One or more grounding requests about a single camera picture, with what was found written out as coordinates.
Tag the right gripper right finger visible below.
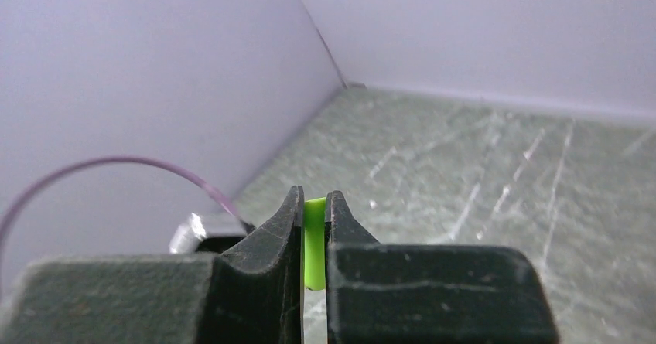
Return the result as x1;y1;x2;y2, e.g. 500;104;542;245
325;191;560;343

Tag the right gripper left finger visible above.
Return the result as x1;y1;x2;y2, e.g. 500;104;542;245
1;186;304;343

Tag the light green pen cap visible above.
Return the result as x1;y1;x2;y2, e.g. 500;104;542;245
303;197;326;291

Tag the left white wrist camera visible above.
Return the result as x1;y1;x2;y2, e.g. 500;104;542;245
169;213;207;254

